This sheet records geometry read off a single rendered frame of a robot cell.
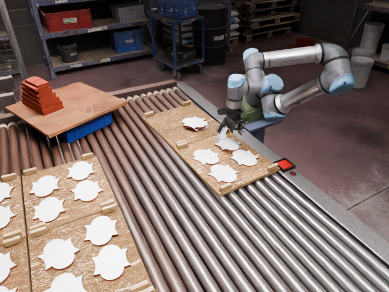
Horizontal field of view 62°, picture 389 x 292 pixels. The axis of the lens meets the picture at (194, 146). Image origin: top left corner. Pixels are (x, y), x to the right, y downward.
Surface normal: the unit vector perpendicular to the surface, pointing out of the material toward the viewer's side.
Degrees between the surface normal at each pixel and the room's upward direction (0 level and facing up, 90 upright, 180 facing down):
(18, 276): 0
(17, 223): 0
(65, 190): 0
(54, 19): 90
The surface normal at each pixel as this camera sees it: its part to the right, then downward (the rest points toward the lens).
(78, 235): -0.02, -0.83
